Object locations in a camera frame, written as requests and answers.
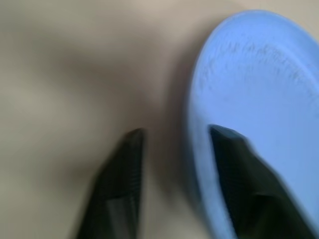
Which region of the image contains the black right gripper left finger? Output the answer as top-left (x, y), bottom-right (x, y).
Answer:
top-left (76, 128), bottom-right (146, 239)

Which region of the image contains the blue plate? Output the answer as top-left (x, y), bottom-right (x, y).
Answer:
top-left (184, 9), bottom-right (319, 239)

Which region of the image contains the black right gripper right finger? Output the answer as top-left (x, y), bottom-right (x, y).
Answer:
top-left (208, 124), bottom-right (318, 239)

